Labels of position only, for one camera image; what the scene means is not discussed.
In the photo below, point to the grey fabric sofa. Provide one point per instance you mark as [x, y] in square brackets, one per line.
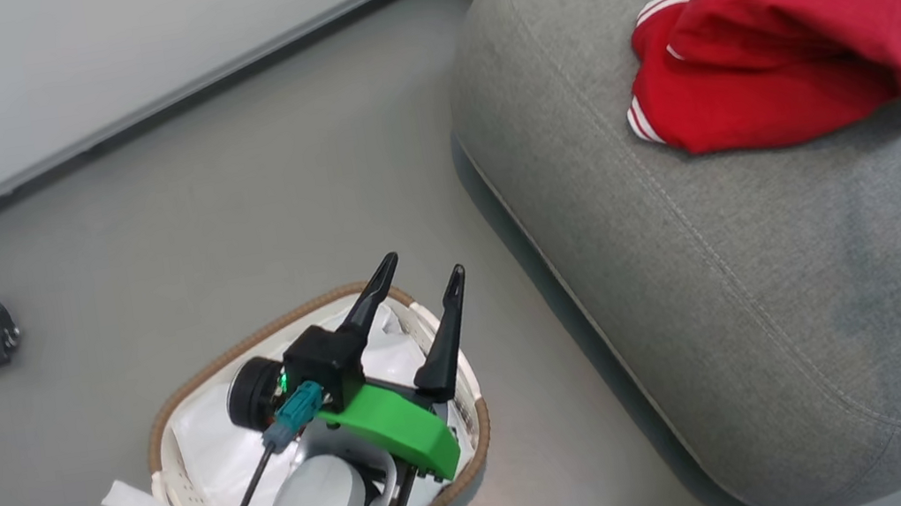
[733, 291]

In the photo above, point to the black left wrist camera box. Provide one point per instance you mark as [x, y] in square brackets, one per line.
[328, 360]

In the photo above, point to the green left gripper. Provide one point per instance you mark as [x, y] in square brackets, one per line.
[401, 430]

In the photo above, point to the grey partition bottom rail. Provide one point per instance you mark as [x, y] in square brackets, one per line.
[127, 118]

